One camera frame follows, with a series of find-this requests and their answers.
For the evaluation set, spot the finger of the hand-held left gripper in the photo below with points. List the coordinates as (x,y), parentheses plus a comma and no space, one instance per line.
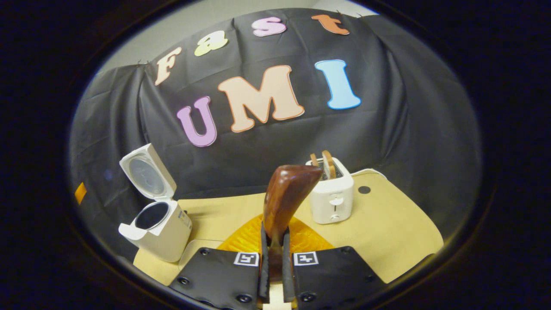
(80,193)

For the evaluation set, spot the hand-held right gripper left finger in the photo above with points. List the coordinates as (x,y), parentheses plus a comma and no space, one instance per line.
(264,267)

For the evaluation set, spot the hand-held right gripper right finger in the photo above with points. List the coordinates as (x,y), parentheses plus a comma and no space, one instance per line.
(287,271)

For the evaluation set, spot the white rice cooker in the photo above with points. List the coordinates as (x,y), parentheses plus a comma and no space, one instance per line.
(168,237)

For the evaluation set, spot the white toaster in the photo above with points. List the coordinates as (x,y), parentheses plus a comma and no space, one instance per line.
(333,202)

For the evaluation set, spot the black round table cap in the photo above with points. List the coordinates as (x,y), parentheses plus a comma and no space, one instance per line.
(364,189)

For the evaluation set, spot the brown toast slice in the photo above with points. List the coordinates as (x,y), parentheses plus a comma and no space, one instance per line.
(314,160)
(329,165)

